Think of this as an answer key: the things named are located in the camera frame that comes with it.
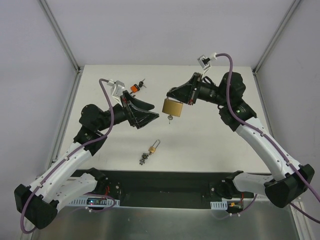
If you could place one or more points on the aluminium frame post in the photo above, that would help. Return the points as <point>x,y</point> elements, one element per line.
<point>59,34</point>
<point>290,12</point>

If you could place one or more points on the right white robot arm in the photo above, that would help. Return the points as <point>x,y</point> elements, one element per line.
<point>288,178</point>

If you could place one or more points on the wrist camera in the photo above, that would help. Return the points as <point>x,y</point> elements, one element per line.
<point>205,62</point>
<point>116,88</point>

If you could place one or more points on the white cable duct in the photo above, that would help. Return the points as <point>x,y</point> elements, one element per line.
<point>219,205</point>
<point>89,201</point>

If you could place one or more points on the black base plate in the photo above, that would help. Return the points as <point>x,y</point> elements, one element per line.
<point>154,189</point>

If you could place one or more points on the large brass padlock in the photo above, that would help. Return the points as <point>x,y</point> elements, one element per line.
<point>172,107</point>

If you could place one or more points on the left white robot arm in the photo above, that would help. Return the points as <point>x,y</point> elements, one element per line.
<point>40,201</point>

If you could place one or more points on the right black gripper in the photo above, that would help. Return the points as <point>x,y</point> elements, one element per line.
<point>195,89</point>

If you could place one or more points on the left white cable duct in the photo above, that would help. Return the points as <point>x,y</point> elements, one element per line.
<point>89,201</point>

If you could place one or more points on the left aluminium frame post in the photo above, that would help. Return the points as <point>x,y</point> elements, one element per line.
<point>59,34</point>

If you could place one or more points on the right aluminium frame post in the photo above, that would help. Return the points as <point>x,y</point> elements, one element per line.
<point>290,12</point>

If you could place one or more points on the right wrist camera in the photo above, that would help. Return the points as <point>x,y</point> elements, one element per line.
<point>205,62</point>

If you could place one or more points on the key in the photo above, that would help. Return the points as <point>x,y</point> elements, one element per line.
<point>170,118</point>

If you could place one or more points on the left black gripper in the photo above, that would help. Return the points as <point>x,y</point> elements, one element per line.
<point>129,110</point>

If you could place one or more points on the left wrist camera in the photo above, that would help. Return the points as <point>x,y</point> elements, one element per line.
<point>116,88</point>

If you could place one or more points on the right white cable duct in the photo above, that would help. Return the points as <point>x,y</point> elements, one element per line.
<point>219,205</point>

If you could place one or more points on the orange padlock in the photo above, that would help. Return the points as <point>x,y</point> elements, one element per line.
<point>134,88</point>

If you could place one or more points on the small brass padlock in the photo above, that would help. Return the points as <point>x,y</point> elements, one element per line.
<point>152,149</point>

